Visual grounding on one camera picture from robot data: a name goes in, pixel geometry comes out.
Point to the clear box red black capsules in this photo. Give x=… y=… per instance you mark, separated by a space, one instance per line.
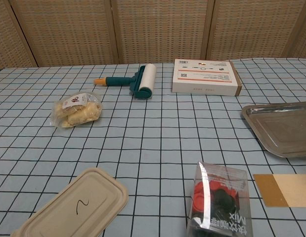
x=217 y=197

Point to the teal lint roller orange tip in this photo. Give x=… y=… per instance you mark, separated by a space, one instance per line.
x=118 y=81

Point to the tan and brown paper card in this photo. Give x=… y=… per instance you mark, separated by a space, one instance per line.
x=291 y=190

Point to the white cardboard product box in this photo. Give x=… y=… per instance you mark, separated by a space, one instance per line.
x=202 y=84

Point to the woven rattan screen panel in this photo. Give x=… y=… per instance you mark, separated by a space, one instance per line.
x=68 y=32
x=254 y=29
x=9 y=44
x=162 y=29
x=303 y=47

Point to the stainless steel tray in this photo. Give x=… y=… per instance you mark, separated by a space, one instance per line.
x=278 y=128

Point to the bagged pastry snack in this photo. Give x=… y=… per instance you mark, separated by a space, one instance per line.
x=78 y=113

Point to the blue checked tablecloth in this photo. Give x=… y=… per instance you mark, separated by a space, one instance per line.
x=152 y=128

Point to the beige pulp lid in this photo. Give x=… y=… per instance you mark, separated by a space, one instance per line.
x=68 y=197

